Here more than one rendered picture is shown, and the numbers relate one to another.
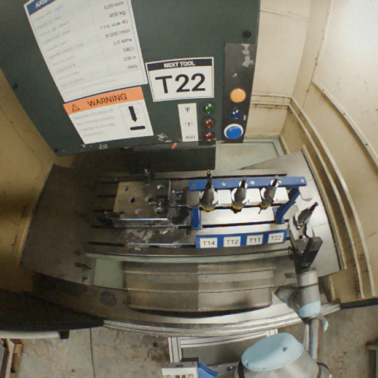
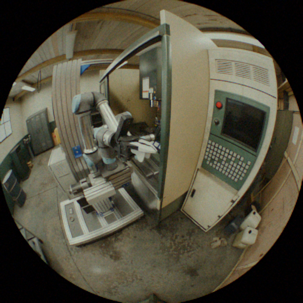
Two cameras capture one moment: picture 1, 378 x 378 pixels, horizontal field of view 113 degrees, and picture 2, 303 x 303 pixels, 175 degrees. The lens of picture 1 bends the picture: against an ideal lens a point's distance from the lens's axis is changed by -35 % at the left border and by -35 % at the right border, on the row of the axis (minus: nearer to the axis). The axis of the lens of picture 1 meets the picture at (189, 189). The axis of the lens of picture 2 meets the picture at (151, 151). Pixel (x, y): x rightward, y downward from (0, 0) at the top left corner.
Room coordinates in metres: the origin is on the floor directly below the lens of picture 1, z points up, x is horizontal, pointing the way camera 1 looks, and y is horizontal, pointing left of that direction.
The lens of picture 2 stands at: (-0.70, -1.16, 1.62)
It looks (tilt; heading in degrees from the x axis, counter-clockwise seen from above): 30 degrees down; 49
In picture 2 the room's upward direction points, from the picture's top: straight up
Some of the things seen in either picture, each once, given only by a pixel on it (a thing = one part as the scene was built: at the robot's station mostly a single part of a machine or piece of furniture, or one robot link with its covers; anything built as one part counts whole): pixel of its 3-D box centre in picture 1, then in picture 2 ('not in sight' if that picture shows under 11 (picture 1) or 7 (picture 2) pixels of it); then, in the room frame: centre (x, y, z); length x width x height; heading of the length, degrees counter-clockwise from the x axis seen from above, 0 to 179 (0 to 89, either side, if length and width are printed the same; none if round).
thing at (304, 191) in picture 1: (305, 193); not in sight; (0.29, -0.45, 1.21); 0.07 x 0.05 x 0.01; 174
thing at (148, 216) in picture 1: (142, 201); (151, 130); (0.51, 0.25, 0.97); 0.29 x 0.23 x 0.05; 84
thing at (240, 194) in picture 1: (241, 190); not in sight; (0.32, -0.17, 1.26); 0.04 x 0.04 x 0.07
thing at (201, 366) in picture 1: (208, 371); not in sight; (-0.37, 0.02, 0.86); 0.09 x 0.09 x 0.09; 89
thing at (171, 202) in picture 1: (175, 206); not in sight; (0.45, 0.08, 0.97); 0.13 x 0.03 x 0.15; 84
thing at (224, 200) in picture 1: (224, 197); not in sight; (0.33, -0.12, 1.21); 0.07 x 0.05 x 0.01; 174
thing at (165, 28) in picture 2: not in sight; (112, 66); (-0.15, 0.25, 2.06); 2.08 x 0.04 x 0.12; 84
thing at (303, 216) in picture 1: (307, 213); not in sight; (0.19, -0.38, 1.26); 0.04 x 0.04 x 0.07
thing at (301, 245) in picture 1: (302, 256); (157, 136); (0.07, -0.37, 1.16); 0.12 x 0.08 x 0.09; 174
